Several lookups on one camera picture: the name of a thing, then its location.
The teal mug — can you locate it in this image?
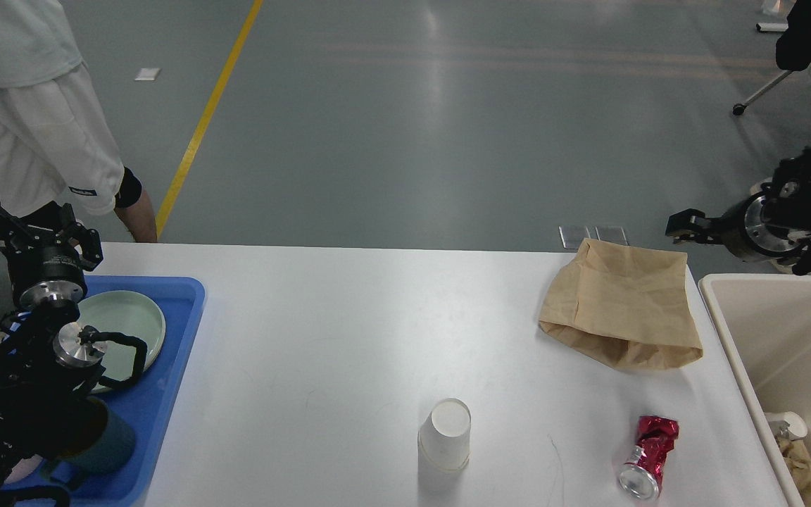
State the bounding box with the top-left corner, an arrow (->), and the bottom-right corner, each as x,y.
39,396 -> 137,491

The crushed red can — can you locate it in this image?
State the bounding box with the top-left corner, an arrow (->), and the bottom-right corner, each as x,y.
617,415 -> 679,503

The person in white shorts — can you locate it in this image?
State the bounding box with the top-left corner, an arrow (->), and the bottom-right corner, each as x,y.
0,1 -> 158,243

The white paper cup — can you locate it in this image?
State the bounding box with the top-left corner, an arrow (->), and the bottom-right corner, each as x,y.
417,398 -> 471,472

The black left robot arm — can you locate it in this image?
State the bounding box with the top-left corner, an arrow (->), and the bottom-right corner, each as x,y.
0,200 -> 148,506

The green plate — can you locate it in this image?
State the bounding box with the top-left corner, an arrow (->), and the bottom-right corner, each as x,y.
78,291 -> 166,381

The blue plastic tray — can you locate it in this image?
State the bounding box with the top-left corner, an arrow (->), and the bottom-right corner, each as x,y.
0,276 -> 206,507

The brown paper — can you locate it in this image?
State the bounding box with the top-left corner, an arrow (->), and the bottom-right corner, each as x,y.
775,437 -> 811,506

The pink mug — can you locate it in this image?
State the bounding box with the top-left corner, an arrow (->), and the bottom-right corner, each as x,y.
2,453 -> 44,487

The beige waste bin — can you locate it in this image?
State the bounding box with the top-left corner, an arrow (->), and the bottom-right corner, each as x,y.
698,274 -> 811,506

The brown paper bag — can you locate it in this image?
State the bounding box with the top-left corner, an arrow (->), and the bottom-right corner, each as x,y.
538,238 -> 704,371

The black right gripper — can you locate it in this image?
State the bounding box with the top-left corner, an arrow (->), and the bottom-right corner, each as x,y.
665,193 -> 800,262

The paper cup in bin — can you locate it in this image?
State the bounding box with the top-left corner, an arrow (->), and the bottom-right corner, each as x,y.
764,411 -> 809,441

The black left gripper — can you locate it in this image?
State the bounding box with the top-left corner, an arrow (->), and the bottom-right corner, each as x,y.
0,199 -> 103,309

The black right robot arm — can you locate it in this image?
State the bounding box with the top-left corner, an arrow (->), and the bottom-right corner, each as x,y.
665,149 -> 811,275

